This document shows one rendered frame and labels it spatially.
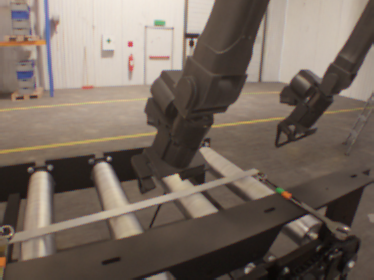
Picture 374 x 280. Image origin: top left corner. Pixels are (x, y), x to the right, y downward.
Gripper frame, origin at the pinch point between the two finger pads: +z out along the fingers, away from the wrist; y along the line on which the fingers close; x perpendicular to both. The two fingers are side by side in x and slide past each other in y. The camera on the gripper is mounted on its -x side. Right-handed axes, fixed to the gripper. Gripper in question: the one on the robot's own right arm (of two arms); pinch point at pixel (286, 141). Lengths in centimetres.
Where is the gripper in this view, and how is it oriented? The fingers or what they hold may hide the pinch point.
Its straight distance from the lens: 83.7
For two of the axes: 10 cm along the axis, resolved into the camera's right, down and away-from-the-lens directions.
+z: -3.4, 6.8, 6.5
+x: 5.0, 7.1, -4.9
